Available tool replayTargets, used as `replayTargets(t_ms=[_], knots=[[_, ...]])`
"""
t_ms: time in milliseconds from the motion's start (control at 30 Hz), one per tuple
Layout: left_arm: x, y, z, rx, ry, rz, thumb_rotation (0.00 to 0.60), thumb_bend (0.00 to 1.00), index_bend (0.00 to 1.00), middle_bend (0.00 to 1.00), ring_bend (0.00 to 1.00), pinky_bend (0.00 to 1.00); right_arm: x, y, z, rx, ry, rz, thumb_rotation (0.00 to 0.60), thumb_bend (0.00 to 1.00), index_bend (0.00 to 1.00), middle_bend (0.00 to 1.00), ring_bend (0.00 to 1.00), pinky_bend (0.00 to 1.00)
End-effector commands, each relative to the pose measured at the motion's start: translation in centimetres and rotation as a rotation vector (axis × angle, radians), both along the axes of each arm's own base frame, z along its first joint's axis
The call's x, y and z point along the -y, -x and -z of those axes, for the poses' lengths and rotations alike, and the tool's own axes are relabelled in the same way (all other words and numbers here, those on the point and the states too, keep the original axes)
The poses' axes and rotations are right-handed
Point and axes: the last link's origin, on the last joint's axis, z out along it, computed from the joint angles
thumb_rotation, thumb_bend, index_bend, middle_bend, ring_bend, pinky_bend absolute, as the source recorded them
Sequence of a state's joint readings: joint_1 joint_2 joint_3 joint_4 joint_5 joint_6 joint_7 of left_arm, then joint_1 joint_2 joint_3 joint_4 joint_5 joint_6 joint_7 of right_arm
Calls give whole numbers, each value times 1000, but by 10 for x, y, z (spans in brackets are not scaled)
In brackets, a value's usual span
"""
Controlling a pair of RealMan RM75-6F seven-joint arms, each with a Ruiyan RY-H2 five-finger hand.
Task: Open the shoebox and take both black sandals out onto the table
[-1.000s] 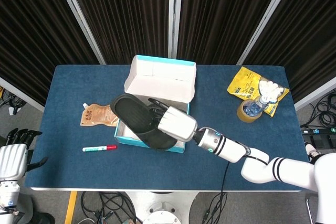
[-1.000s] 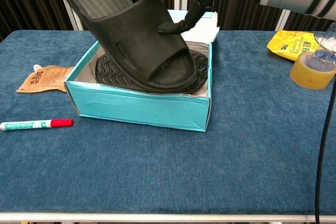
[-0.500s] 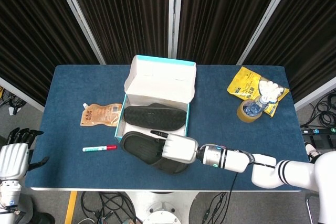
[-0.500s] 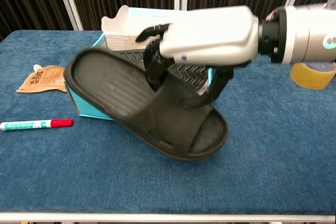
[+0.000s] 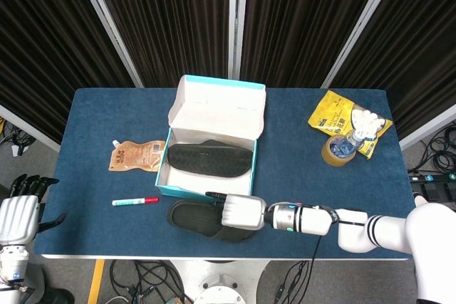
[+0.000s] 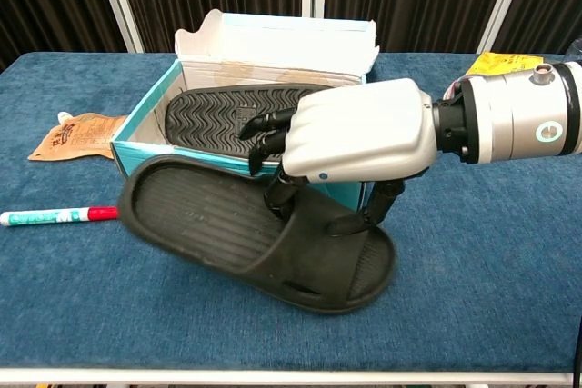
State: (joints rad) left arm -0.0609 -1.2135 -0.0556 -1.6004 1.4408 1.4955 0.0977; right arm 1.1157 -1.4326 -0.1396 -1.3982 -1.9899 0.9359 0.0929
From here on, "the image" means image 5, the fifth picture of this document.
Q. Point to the light blue shoe box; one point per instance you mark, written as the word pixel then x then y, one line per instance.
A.
pixel 217 111

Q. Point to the black slipper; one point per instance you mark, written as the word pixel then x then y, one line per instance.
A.
pixel 210 159
pixel 196 218

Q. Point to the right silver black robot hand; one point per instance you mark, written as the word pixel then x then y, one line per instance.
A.
pixel 244 213

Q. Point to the yellow floor tape strip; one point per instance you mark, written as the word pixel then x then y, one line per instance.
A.
pixel 95 282

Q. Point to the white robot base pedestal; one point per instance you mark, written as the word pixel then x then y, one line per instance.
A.
pixel 219 282

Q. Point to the dark pleated screen panel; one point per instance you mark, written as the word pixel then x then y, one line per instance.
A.
pixel 171 26
pixel 42 51
pixel 303 26
pixel 413 51

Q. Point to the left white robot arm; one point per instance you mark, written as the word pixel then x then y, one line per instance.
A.
pixel 12 265

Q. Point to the white marker with red cap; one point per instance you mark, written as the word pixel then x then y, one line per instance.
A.
pixel 132 202

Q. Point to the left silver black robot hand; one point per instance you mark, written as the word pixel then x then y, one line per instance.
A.
pixel 18 215

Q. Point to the dark blue table mat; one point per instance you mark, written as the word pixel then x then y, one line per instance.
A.
pixel 107 111

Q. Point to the brown spout pouch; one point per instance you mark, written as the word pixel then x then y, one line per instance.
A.
pixel 135 156

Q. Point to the black power strip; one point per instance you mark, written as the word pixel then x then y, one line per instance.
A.
pixel 432 177

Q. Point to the brown packing tape roll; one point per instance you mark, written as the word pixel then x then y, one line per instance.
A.
pixel 329 158

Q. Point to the yellow snack bag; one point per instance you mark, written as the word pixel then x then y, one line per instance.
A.
pixel 331 111

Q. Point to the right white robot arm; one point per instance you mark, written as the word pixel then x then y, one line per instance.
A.
pixel 356 229

